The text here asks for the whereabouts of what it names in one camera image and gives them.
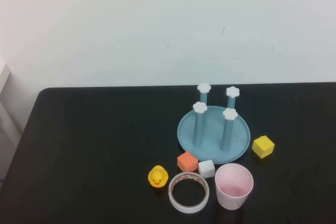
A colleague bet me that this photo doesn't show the pink plastic cup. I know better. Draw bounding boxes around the pink plastic cup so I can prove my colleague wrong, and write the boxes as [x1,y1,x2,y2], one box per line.
[214,163,255,211]

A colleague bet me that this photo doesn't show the blue cup stand white caps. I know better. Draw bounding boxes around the blue cup stand white caps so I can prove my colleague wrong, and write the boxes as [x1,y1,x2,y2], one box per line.
[177,82,251,165]

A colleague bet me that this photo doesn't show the orange foam cube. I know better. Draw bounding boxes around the orange foam cube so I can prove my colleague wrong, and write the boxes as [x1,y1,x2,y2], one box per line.
[177,151,199,173]

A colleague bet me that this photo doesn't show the yellow rubber duck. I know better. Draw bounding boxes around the yellow rubber duck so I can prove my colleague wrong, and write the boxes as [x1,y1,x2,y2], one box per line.
[148,165,169,189]

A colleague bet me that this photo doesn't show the white foam cube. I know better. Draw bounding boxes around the white foam cube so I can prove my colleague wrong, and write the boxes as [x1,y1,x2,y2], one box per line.
[197,159,216,178]

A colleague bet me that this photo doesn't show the yellow foam cube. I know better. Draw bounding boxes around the yellow foam cube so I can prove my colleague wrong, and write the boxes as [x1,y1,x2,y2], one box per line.
[251,135,276,159]

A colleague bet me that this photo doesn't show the white tape roll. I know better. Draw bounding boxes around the white tape roll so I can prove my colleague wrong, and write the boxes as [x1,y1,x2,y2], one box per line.
[168,171,210,214]

